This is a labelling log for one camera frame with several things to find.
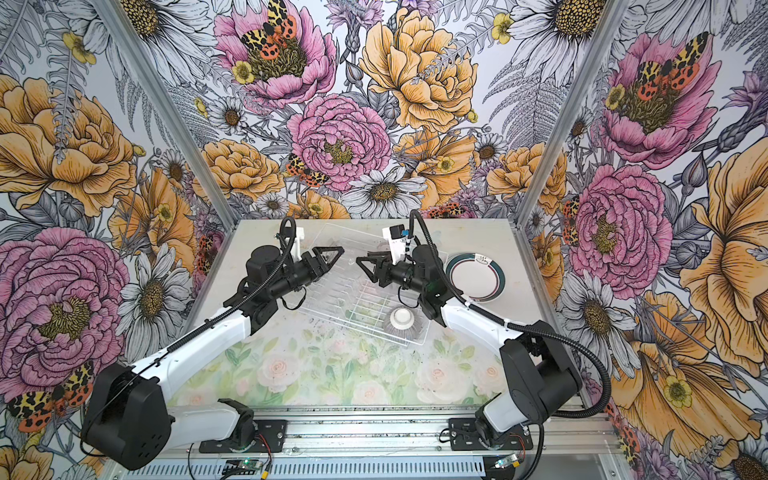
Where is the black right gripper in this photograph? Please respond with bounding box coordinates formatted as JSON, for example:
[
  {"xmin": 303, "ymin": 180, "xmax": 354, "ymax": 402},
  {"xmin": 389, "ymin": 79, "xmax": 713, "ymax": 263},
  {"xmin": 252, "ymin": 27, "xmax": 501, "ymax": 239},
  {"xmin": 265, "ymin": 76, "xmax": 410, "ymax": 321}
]
[{"xmin": 355, "ymin": 251, "xmax": 427, "ymax": 294}]

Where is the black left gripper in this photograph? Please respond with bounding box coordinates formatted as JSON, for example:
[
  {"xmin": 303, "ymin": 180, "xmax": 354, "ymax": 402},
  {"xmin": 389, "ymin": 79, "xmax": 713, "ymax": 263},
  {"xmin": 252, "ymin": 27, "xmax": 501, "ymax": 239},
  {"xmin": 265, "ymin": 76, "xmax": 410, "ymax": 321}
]
[{"xmin": 270, "ymin": 245, "xmax": 345, "ymax": 297}]

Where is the white wire dish rack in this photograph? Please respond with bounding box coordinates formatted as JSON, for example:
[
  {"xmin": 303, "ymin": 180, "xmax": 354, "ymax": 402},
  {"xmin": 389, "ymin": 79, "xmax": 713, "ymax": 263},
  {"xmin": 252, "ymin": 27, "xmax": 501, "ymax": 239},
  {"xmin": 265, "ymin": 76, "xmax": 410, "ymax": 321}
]
[{"xmin": 300, "ymin": 223, "xmax": 430, "ymax": 346}]

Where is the plate green red band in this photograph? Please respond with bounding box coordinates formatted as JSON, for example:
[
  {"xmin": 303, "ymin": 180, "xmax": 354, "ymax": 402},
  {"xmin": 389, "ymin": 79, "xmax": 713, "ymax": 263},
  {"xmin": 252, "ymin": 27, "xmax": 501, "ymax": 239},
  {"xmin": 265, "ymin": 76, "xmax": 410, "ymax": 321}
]
[{"xmin": 446, "ymin": 253, "xmax": 506, "ymax": 303}]

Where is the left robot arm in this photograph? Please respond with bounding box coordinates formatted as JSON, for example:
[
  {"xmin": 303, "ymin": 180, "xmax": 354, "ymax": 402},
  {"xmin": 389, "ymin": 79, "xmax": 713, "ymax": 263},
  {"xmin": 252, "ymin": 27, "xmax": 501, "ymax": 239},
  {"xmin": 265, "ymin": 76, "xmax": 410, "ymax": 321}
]
[{"xmin": 81, "ymin": 245, "xmax": 344, "ymax": 470}]

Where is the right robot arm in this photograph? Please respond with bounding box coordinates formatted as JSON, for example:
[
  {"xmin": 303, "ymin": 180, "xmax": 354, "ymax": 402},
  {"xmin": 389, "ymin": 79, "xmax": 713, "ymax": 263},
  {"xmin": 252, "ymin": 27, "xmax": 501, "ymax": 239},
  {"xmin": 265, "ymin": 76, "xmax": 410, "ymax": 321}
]
[{"xmin": 356, "ymin": 245, "xmax": 583, "ymax": 446}]

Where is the striped brown white bowl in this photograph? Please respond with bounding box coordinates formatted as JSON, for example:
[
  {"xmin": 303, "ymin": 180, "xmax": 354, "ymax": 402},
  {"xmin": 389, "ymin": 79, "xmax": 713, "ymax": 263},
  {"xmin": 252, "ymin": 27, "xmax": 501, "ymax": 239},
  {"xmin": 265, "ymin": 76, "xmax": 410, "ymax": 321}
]
[{"xmin": 384, "ymin": 307, "xmax": 420, "ymax": 336}]

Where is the green circuit board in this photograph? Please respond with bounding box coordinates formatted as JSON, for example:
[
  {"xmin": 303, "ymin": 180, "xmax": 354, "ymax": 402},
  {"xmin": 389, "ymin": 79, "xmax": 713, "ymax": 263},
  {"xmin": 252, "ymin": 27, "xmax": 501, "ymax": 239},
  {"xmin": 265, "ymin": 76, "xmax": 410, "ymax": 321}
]
[{"xmin": 222, "ymin": 458, "xmax": 269, "ymax": 477}]

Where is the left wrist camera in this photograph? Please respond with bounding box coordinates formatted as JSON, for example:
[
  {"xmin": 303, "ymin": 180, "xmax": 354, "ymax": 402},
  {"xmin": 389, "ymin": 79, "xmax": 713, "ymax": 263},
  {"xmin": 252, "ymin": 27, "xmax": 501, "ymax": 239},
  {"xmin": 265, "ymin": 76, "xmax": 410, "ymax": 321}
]
[{"xmin": 291, "ymin": 227, "xmax": 305, "ymax": 261}]

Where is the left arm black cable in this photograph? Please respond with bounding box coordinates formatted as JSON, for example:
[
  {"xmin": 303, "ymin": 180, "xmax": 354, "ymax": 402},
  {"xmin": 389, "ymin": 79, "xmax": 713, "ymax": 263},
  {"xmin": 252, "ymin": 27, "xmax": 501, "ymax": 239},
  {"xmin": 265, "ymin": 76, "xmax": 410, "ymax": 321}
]
[{"xmin": 167, "ymin": 217, "xmax": 298, "ymax": 355}]

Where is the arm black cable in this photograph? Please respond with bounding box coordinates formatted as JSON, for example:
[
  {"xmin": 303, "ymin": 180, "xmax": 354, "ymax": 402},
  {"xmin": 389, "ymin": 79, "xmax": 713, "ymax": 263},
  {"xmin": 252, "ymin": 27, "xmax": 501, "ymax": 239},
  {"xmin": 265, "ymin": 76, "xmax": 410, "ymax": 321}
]
[
  {"xmin": 167, "ymin": 217, "xmax": 298, "ymax": 355},
  {"xmin": 407, "ymin": 208, "xmax": 612, "ymax": 420}
]

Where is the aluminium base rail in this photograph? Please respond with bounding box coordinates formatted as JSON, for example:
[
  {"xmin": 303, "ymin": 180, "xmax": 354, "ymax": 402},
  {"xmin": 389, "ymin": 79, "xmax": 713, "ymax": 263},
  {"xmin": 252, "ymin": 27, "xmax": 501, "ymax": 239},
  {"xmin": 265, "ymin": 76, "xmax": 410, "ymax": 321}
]
[{"xmin": 107, "ymin": 406, "xmax": 631, "ymax": 479}]

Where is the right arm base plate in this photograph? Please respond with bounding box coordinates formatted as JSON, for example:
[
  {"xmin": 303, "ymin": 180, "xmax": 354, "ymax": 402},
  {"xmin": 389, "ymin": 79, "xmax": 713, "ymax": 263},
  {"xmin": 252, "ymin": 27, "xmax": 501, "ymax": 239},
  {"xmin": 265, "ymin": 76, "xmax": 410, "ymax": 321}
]
[{"xmin": 440, "ymin": 417, "xmax": 534, "ymax": 452}]

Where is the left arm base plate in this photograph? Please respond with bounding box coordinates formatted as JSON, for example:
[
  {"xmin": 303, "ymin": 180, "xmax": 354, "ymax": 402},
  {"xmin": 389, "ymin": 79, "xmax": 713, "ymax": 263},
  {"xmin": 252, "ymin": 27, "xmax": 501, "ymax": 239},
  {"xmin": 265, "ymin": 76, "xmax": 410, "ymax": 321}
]
[{"xmin": 198, "ymin": 419, "xmax": 288, "ymax": 454}]

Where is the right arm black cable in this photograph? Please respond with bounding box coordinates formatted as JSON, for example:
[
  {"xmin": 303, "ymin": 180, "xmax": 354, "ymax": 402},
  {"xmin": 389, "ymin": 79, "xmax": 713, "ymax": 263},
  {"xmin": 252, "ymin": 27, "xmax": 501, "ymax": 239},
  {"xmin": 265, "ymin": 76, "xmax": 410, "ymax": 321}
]
[{"xmin": 407, "ymin": 208, "xmax": 612, "ymax": 420}]

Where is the left aluminium corner post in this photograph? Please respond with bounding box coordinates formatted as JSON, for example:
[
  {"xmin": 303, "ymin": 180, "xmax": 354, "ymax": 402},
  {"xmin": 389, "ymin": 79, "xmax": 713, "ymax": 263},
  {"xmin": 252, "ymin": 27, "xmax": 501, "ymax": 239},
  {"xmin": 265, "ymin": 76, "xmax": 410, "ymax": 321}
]
[{"xmin": 94, "ymin": 1, "xmax": 238, "ymax": 233}]

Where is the aluminium corner post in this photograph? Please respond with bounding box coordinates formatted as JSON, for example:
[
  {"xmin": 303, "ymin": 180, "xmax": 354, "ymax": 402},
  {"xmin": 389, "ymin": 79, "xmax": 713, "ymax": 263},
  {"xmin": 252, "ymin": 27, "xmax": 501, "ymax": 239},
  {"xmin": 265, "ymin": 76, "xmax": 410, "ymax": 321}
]
[
  {"xmin": 94, "ymin": 1, "xmax": 238, "ymax": 233},
  {"xmin": 514, "ymin": 0, "xmax": 630, "ymax": 230}
]

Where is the right aluminium corner post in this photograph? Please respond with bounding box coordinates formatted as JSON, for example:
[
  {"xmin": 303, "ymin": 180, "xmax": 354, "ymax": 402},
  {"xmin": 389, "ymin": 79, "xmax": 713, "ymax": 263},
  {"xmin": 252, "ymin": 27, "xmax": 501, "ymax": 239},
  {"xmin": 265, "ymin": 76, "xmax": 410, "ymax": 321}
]
[{"xmin": 514, "ymin": 0, "xmax": 630, "ymax": 230}]

